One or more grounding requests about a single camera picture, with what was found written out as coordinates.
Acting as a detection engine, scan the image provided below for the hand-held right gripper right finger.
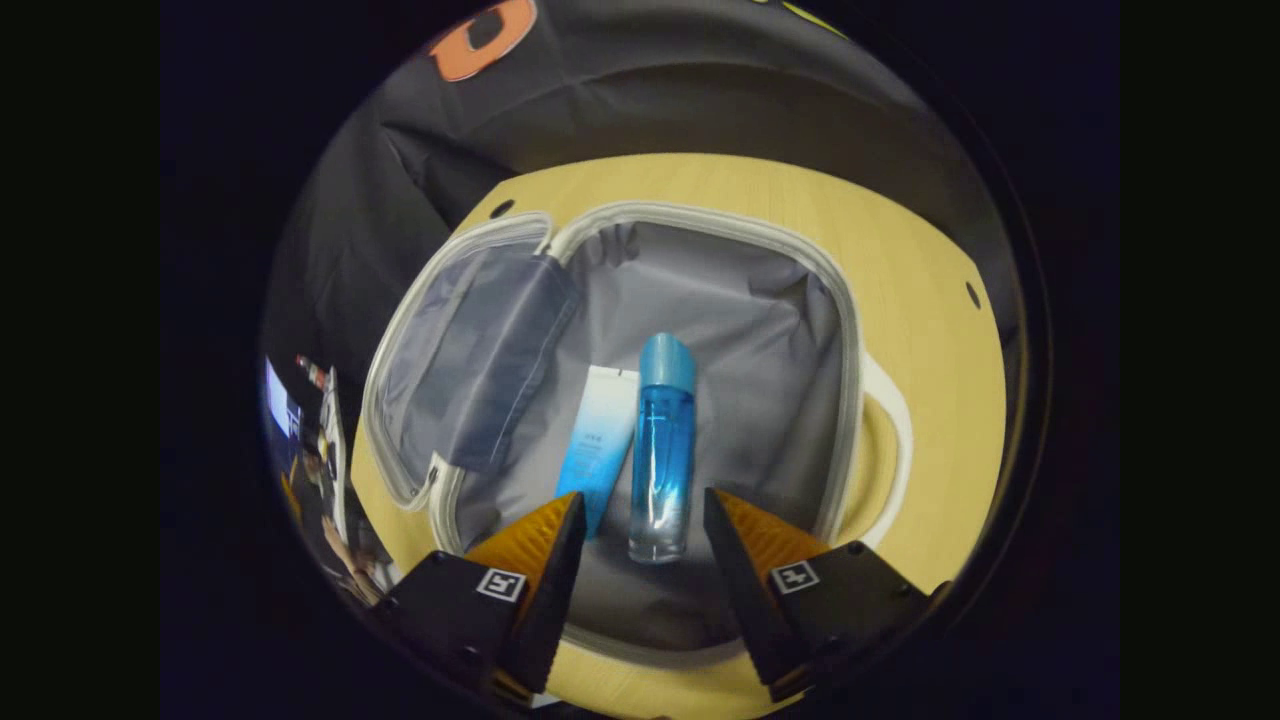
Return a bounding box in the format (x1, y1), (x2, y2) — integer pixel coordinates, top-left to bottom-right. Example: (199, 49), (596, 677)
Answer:
(702, 487), (936, 703)

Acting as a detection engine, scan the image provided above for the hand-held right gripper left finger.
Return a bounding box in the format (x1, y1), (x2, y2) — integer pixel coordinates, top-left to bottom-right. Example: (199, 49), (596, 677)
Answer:
(373, 490), (590, 706)

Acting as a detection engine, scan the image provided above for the clear blue skincare bottle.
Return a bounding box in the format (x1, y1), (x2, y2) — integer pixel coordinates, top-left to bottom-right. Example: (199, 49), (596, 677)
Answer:
(627, 332), (698, 565)

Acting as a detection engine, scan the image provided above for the white and blue skincare tube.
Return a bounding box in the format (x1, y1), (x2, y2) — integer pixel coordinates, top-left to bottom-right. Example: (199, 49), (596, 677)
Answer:
(554, 364), (642, 542)

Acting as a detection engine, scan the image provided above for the white suitcase with grey lining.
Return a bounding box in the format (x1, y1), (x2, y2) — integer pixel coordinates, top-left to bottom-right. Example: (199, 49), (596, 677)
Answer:
(360, 200), (914, 671)

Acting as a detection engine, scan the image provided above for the computer monitor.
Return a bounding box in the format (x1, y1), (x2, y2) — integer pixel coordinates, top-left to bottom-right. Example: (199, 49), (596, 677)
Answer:
(264, 358), (303, 439)

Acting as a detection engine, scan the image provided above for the black backdrop cloth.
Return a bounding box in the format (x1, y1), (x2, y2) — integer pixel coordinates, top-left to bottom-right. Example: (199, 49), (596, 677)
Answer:
(262, 0), (1011, 471)

